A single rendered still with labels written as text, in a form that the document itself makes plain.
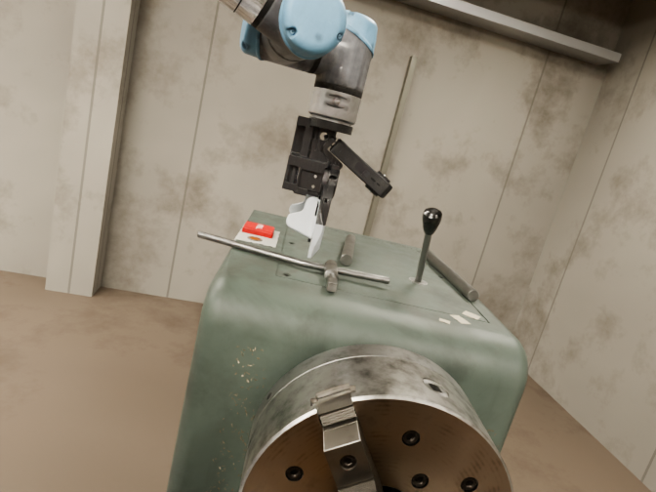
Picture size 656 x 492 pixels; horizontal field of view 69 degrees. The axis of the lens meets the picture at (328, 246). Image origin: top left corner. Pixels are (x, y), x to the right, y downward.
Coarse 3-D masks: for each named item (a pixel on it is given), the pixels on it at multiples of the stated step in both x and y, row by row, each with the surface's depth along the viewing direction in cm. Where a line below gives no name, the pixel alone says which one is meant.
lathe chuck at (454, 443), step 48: (336, 384) 53; (384, 384) 52; (288, 432) 50; (384, 432) 50; (432, 432) 51; (480, 432) 51; (288, 480) 51; (384, 480) 52; (432, 480) 52; (480, 480) 52
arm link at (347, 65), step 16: (352, 16) 66; (352, 32) 67; (368, 32) 68; (336, 48) 67; (352, 48) 67; (368, 48) 68; (320, 64) 68; (336, 64) 68; (352, 64) 68; (368, 64) 70; (320, 80) 70; (336, 80) 68; (352, 80) 69
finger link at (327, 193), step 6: (330, 180) 71; (324, 186) 71; (330, 186) 71; (324, 192) 71; (330, 192) 71; (324, 198) 70; (330, 198) 71; (324, 204) 70; (330, 204) 71; (318, 210) 71; (324, 210) 71; (318, 216) 71; (324, 216) 71; (318, 222) 71; (324, 222) 71
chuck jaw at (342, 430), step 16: (320, 400) 52; (336, 400) 51; (320, 416) 50; (336, 416) 50; (352, 416) 50; (336, 432) 48; (352, 432) 47; (336, 448) 46; (352, 448) 46; (368, 448) 51; (336, 464) 46; (352, 464) 47; (368, 464) 47; (336, 480) 47; (352, 480) 47; (368, 480) 47
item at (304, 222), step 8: (312, 200) 72; (304, 208) 72; (312, 208) 72; (288, 216) 72; (296, 216) 72; (304, 216) 72; (312, 216) 72; (288, 224) 71; (296, 224) 72; (304, 224) 72; (312, 224) 72; (304, 232) 72; (312, 232) 71; (320, 232) 71; (312, 240) 71; (320, 240) 72; (312, 248) 72; (312, 256) 73
